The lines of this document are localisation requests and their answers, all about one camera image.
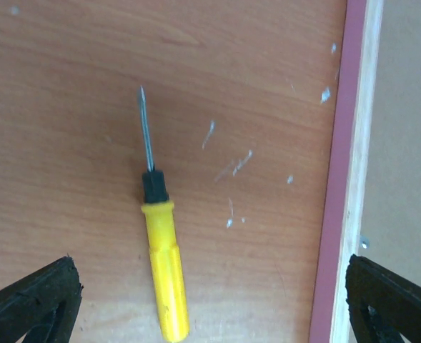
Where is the pink wooden picture frame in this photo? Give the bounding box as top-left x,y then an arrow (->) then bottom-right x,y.
309,1 -> 384,342

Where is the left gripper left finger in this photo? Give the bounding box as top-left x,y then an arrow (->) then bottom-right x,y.
0,256 -> 83,342

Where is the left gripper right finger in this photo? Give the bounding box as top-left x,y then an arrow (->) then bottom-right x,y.
345,254 -> 421,342

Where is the metal frame retaining clip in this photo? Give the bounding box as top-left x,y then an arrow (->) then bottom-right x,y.
360,235 -> 370,249

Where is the brown frame backing board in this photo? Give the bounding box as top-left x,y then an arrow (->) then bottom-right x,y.
361,1 -> 421,286

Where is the yellow handled screwdriver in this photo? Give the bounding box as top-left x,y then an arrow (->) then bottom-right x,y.
137,87 -> 189,342

